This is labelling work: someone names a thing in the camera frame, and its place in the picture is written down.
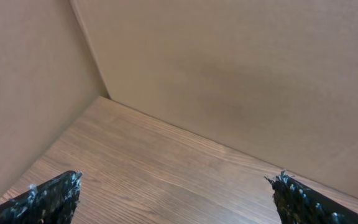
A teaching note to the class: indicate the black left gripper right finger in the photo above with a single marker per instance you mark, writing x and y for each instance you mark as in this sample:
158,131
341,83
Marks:
297,203

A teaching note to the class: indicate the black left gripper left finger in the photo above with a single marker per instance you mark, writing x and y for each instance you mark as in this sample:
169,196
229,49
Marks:
52,202

